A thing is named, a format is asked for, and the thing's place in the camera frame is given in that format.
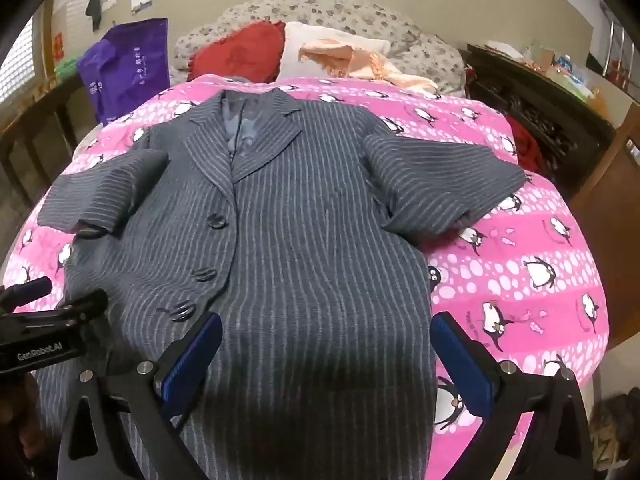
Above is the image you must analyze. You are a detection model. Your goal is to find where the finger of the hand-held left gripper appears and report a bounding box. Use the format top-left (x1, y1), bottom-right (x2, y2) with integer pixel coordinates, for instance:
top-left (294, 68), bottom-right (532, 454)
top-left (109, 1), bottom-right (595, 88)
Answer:
top-left (52, 289), bottom-right (110, 332)
top-left (0, 276), bottom-right (54, 314)

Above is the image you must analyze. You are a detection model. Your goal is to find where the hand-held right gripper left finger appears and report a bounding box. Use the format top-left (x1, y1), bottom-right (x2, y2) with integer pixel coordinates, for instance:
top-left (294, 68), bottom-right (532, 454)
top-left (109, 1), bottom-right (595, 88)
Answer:
top-left (57, 311), bottom-right (224, 480)

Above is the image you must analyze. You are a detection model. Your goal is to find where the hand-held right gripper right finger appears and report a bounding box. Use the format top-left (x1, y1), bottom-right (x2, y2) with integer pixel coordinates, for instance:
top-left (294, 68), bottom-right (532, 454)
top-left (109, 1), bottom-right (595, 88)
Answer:
top-left (431, 311), bottom-right (607, 480)

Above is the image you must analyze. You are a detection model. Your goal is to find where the grey striped button shirt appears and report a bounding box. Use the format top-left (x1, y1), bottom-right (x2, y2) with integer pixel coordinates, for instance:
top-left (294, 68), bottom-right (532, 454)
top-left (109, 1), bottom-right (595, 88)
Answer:
top-left (30, 87), bottom-right (527, 480)

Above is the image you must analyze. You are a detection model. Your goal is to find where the pink penguin printed blanket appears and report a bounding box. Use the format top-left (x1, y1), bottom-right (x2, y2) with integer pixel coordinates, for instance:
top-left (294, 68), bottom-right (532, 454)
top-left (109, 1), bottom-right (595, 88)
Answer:
top-left (0, 74), bottom-right (612, 480)

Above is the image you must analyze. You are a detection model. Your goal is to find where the dark wooden chair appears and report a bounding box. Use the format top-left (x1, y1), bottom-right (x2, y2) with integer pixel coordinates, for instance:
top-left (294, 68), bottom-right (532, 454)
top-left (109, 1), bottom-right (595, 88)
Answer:
top-left (0, 81), bottom-right (87, 202)

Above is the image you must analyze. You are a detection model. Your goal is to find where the brown wooden board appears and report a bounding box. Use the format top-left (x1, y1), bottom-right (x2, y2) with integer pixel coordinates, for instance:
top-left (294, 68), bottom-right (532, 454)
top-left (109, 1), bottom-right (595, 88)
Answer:
top-left (569, 105), bottom-right (640, 337)

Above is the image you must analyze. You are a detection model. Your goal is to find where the red cloth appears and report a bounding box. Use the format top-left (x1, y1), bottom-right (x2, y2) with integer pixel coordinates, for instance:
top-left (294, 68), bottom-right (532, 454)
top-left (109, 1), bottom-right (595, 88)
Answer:
top-left (505, 115), bottom-right (547, 174)

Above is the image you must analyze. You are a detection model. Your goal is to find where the window with blinds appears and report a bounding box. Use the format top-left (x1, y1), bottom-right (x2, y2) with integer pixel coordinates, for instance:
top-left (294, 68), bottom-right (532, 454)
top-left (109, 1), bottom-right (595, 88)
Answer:
top-left (0, 14), bottom-right (42, 107)

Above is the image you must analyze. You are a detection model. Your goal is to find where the green cloth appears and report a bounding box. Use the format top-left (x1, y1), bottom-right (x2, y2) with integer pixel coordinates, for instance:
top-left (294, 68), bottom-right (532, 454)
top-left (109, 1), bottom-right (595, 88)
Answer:
top-left (54, 56), bottom-right (85, 82)

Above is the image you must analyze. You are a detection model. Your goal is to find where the purple shopping bag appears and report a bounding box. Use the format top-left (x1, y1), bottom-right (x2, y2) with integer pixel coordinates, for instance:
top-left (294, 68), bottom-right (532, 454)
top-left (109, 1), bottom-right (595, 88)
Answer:
top-left (76, 17), bottom-right (171, 127)

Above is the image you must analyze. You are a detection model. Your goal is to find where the dark wooden cabinet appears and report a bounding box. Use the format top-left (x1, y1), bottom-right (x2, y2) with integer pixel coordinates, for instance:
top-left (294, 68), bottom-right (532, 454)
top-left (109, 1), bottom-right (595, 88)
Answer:
top-left (465, 44), bottom-right (617, 185)

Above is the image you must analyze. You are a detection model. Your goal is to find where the dark hanging garment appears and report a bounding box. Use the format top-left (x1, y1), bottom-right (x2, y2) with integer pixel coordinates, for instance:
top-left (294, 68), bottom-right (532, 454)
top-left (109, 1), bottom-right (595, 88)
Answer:
top-left (84, 0), bottom-right (104, 34)

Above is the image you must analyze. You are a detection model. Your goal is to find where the red pillow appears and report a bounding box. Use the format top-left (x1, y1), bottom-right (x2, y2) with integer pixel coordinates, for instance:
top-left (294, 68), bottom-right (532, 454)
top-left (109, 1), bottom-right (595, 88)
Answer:
top-left (187, 21), bottom-right (287, 84)

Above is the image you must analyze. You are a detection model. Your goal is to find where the peach fringed cloth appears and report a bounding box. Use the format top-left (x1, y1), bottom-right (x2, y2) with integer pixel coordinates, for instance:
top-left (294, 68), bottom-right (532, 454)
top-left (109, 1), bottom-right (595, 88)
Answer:
top-left (298, 37), bottom-right (442, 97)

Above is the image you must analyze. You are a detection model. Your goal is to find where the pile of colourful packets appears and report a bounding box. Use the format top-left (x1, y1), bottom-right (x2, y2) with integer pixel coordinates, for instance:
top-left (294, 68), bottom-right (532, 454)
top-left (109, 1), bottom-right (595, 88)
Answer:
top-left (520, 40), bottom-right (602, 107)

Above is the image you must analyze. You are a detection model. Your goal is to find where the white pillow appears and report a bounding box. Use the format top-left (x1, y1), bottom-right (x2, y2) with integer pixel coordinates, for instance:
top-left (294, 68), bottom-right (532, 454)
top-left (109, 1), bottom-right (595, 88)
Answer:
top-left (275, 21), bottom-right (392, 81)

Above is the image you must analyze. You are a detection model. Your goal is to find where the metal railing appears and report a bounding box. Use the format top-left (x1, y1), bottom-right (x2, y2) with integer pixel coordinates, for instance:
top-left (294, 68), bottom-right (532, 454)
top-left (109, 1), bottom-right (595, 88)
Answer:
top-left (599, 4), bottom-right (640, 92)

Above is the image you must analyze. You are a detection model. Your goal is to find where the grey floral quilt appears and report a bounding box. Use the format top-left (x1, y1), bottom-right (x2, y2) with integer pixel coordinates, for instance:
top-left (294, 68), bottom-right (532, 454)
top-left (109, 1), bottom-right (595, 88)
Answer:
top-left (172, 0), bottom-right (469, 99)

